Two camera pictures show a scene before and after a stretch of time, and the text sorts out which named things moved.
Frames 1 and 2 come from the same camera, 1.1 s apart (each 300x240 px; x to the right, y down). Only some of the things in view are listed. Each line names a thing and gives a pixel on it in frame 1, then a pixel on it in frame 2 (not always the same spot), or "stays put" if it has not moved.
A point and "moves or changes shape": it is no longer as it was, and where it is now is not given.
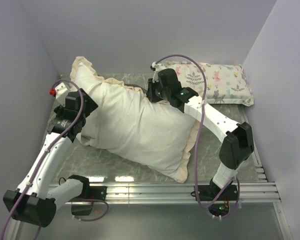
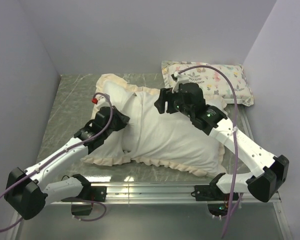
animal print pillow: x=226 y=83 stays put
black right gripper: x=150 y=94 → x=166 y=95
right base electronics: x=219 y=209 stays put
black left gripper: x=90 y=106 → x=123 y=119
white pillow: x=127 y=122 moves or changes shape
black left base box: x=81 y=210 stays put
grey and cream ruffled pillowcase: x=126 y=124 moves or changes shape
